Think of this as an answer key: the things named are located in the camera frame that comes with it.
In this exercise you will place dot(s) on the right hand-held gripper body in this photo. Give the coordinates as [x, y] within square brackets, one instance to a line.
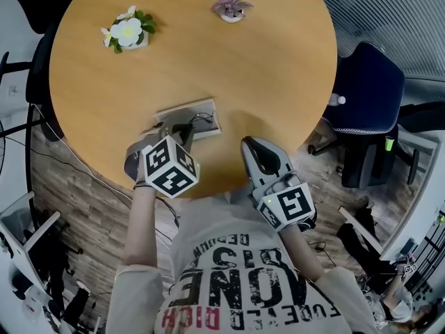
[295, 204]

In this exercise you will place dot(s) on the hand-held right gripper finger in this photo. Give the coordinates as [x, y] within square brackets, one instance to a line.
[251, 172]
[286, 164]

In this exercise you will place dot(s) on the white partition desk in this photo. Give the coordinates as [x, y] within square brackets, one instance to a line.
[413, 214]

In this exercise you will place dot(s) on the person's right forearm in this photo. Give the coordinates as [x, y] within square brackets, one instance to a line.
[302, 252]

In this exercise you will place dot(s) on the white window blinds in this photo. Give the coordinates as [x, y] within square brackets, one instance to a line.
[389, 19]

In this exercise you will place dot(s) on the person's printed beige t-shirt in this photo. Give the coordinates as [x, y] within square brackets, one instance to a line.
[236, 256]

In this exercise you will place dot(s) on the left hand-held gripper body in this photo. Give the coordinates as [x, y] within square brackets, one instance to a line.
[170, 172]

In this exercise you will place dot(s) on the white glasses case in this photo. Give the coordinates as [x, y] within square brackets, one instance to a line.
[208, 132]

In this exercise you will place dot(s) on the white flower potted plant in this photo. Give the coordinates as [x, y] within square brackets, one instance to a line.
[127, 31]

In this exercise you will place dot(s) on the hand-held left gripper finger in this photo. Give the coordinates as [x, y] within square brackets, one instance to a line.
[187, 134]
[168, 124]

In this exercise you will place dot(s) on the person's left forearm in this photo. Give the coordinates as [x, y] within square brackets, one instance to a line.
[140, 228]

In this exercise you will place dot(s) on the black high-back office chair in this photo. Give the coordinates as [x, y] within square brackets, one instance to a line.
[358, 165]

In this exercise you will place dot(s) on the blue fabric chair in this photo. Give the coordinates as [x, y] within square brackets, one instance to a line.
[368, 92]

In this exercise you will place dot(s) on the clear plastic water bottle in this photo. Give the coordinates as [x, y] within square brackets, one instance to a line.
[337, 99]

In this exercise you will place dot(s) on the white plank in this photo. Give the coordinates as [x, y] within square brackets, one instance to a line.
[359, 228]

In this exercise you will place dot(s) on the black wrist band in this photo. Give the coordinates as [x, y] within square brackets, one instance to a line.
[142, 185]

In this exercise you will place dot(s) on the green plastic cup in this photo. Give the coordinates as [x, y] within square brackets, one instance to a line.
[389, 143]

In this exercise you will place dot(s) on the small pink potted plant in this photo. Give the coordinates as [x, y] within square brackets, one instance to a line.
[231, 9]

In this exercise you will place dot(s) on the black armrest office chair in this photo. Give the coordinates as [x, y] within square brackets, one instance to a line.
[41, 68]

